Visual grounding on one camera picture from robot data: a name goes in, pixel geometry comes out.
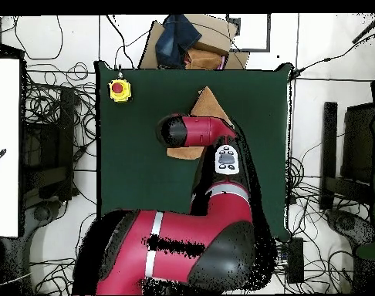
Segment dark green table cloth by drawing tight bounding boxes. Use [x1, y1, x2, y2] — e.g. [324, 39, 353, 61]
[93, 60, 294, 243]

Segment black metal stand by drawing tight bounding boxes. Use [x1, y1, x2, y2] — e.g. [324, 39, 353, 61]
[20, 86, 79, 210]
[341, 103, 375, 204]

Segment black pedestal leg with knob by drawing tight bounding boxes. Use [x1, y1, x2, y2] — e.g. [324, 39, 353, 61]
[23, 200, 63, 238]
[325, 208, 375, 249]

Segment black square frame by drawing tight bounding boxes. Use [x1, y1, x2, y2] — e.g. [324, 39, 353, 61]
[225, 13, 272, 52]

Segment brown cardboard box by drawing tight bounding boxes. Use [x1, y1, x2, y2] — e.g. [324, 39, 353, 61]
[137, 13, 251, 71]

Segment blue denim jeans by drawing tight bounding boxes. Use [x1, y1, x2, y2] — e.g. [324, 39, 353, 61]
[154, 14, 203, 69]

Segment orange terry towel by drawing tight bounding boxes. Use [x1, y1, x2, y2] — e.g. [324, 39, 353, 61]
[166, 86, 235, 160]

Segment orange cloth in box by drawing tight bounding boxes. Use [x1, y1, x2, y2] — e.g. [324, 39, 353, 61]
[185, 48, 226, 71]

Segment yellow emergency stop button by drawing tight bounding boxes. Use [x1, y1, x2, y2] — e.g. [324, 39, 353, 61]
[107, 78, 133, 103]

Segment long black flat board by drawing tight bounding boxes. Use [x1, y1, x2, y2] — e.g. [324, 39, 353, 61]
[319, 101, 339, 212]

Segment white board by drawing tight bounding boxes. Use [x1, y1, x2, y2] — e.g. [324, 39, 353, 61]
[0, 58, 21, 237]

